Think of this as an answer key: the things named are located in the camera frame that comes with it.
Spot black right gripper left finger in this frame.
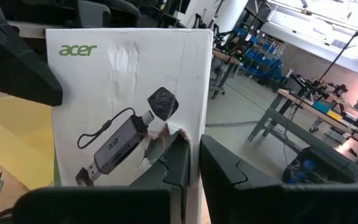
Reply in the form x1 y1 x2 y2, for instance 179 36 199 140
13 133 191 224

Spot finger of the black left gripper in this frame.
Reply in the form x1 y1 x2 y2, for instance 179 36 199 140
0 0 63 108

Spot wooden workbench grey legs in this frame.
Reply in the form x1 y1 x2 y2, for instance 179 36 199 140
246 88 358 184

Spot blue storage bin rack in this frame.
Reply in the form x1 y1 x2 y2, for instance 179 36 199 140
237 27 285 85

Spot white card reader box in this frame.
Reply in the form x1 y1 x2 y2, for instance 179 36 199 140
45 27 214 224

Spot yellow translucent plastic bin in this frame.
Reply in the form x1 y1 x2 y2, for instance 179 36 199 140
0 95 56 191

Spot dark office chair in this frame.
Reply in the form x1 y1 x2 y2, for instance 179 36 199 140
73 0 142 30

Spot thin black tripod pole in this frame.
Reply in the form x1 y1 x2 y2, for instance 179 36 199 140
318 30 358 83

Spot black floor crate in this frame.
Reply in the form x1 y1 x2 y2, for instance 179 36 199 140
282 145 358 185

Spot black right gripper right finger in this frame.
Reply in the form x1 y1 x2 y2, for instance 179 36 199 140
198 134 358 224

